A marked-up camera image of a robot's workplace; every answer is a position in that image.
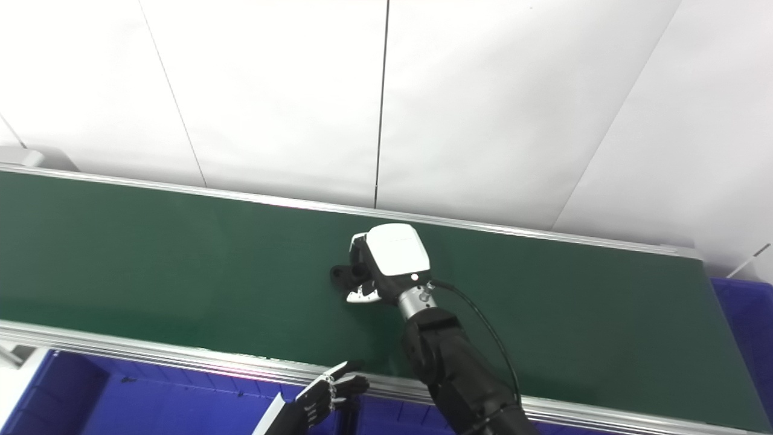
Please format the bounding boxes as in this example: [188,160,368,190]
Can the green conveyor belt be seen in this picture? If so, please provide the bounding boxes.
[0,162,773,435]
[0,171,771,433]

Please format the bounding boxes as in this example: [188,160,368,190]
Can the black bracket part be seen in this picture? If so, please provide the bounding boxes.
[330,263,364,292]

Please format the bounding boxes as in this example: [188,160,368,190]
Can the blue bin with white part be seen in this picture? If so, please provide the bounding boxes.
[0,349,357,435]

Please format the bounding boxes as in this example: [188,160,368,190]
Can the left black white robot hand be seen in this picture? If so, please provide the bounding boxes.
[251,360,370,435]

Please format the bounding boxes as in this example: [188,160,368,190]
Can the blue bin with black part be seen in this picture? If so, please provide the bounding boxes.
[356,396,629,435]

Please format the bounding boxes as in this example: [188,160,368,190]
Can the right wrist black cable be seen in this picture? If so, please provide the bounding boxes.
[430,279,523,408]

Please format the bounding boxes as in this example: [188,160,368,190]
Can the blue bin at conveyor end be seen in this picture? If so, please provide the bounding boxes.
[710,277,773,424]

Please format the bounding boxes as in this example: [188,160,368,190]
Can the thin white black rod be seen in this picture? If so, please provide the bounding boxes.
[725,243,771,280]

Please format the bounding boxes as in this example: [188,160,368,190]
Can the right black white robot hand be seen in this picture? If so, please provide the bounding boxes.
[346,222,432,305]

